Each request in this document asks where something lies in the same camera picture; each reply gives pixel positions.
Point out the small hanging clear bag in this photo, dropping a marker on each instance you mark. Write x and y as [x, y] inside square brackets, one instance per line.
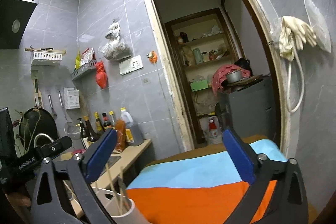
[113, 32]

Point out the worn white door frame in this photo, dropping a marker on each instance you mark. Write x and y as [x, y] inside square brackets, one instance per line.
[157, 56]

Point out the cream rubber glove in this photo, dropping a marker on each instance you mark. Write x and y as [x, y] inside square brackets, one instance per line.
[302, 32]
[286, 48]

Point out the brown paper bag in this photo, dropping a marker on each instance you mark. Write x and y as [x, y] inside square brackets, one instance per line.
[188, 56]

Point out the metal tongs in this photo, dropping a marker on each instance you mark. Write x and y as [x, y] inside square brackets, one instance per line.
[122, 188]

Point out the beige kitchen counter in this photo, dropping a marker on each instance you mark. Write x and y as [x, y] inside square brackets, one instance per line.
[134, 150]

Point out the red snack packet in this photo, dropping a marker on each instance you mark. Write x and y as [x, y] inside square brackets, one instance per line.
[88, 56]

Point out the small metal pot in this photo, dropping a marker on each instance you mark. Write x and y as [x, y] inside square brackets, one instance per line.
[233, 77]

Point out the metal slotted spatula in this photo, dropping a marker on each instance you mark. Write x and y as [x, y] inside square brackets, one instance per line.
[54, 113]

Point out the plant twig with leaves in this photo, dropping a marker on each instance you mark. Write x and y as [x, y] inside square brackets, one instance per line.
[17, 123]

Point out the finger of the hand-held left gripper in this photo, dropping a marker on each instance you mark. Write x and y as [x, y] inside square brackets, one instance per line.
[56, 146]

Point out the yellow green snack packet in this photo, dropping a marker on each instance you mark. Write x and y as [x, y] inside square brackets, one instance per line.
[77, 61]

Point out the wooden storage shelf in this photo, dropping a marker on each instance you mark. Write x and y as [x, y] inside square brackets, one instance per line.
[204, 61]

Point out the black bag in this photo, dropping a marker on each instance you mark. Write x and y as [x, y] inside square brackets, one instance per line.
[244, 64]

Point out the black range hood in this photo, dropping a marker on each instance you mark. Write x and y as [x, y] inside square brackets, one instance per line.
[15, 24]

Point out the black wok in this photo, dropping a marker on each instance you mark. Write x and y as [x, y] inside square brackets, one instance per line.
[31, 121]

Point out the grey metal cabinet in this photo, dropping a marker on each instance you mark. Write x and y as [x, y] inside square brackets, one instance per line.
[246, 108]

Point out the orange blue brown striped tablecloth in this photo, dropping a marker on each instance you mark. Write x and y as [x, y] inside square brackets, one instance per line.
[183, 200]

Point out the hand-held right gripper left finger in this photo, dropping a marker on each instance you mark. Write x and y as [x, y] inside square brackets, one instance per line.
[102, 155]

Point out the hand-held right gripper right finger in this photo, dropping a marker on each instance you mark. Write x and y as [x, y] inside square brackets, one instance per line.
[236, 158]

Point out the red white plastic bottle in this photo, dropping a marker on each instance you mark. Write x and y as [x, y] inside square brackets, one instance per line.
[214, 132]

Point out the orange wall hook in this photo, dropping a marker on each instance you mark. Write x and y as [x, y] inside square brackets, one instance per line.
[153, 57]

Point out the white paper box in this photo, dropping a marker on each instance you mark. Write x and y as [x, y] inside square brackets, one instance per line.
[71, 99]

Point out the green white thermos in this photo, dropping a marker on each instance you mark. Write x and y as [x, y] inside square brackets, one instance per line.
[196, 56]

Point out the clear plastic bag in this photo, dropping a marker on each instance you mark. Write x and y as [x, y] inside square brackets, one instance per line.
[319, 29]

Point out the metal mesh strainer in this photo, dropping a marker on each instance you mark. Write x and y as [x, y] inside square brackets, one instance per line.
[72, 130]

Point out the white basket rack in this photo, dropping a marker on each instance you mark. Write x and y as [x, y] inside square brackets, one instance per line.
[47, 56]

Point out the green box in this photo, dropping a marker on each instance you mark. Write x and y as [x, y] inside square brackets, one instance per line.
[199, 85]

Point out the white utensil holder cup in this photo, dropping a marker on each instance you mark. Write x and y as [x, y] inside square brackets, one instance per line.
[131, 211]

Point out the dark pump bottle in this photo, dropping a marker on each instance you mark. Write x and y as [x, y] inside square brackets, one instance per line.
[83, 132]

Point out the grey wall shelf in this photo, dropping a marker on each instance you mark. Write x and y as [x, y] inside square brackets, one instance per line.
[81, 71]

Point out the large hanging clear bag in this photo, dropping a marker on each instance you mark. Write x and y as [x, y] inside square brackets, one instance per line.
[115, 49]

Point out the red plastic bag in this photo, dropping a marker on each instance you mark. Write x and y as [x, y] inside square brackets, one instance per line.
[101, 77]

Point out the pink dish cloth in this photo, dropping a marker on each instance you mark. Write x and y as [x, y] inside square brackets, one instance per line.
[78, 152]

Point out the plastic oil jug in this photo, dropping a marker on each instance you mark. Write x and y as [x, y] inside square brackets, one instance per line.
[134, 134]

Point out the orange snack packet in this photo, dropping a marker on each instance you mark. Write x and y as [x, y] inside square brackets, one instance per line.
[120, 134]

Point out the white wall socket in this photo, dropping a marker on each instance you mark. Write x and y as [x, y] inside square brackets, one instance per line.
[134, 64]

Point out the red cloth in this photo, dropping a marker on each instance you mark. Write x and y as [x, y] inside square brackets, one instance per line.
[219, 77]

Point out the wooden rolling pin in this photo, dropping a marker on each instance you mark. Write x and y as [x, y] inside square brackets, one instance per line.
[30, 50]

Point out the steel sink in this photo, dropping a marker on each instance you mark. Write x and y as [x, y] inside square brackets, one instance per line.
[115, 159]

